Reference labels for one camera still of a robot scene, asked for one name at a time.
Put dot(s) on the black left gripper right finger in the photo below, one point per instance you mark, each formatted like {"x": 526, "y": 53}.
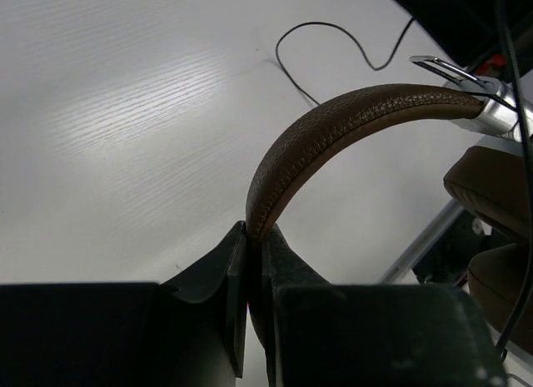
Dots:
{"x": 281, "y": 267}

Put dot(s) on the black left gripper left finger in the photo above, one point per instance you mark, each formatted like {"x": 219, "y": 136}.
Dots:
{"x": 211, "y": 321}

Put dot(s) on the brown silver headphones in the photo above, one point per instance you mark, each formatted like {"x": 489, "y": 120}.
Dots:
{"x": 490, "y": 181}

